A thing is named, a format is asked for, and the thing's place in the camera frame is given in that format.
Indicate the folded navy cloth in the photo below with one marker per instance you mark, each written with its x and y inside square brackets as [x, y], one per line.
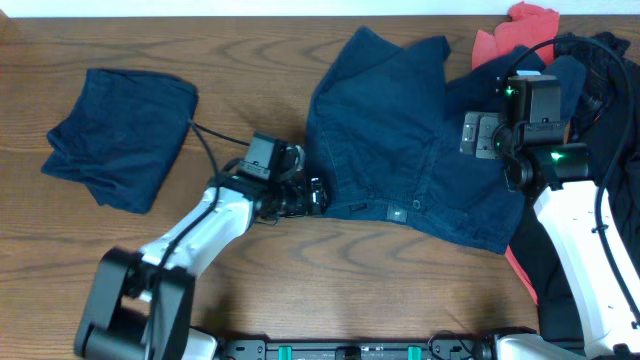
[123, 135]

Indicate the black garment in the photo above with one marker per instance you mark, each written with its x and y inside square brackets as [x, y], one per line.
[594, 103]

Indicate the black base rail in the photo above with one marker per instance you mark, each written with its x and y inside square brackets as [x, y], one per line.
[439, 348]

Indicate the red printed shirt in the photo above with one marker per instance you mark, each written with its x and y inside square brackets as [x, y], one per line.
[529, 26]

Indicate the dark blue denim shorts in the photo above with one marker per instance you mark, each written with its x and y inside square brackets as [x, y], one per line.
[384, 129]

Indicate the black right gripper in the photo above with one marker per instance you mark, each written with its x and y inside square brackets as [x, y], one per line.
[486, 123]

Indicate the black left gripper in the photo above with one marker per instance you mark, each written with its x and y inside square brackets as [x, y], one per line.
[314, 196]

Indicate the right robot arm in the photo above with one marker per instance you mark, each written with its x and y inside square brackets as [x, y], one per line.
[558, 179]

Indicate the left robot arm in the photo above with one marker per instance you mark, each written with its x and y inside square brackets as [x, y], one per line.
[140, 303]

